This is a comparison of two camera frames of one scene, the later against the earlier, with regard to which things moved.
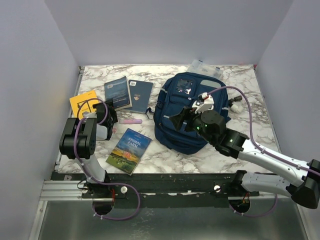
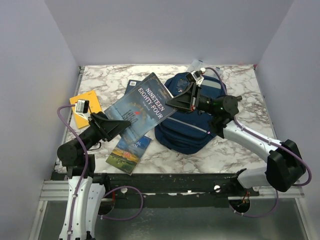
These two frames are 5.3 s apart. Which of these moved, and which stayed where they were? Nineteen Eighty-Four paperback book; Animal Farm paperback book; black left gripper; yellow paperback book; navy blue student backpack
Moved: Nineteen Eighty-Four paperback book; black left gripper
Stayed: yellow paperback book; navy blue student backpack; Animal Farm paperback book
